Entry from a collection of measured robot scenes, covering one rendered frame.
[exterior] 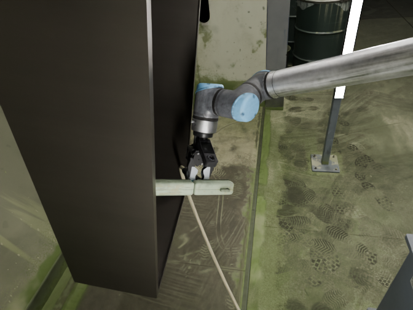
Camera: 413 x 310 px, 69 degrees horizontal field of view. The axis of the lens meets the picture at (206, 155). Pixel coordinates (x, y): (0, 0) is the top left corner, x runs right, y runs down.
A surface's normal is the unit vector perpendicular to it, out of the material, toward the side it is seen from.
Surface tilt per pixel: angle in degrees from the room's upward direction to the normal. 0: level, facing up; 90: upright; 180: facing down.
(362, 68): 79
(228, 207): 0
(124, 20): 90
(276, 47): 90
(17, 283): 57
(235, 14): 90
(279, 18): 90
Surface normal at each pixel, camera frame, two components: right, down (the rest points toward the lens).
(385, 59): -0.73, 0.12
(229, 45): -0.19, 0.64
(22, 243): 0.76, -0.38
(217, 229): -0.11, -0.77
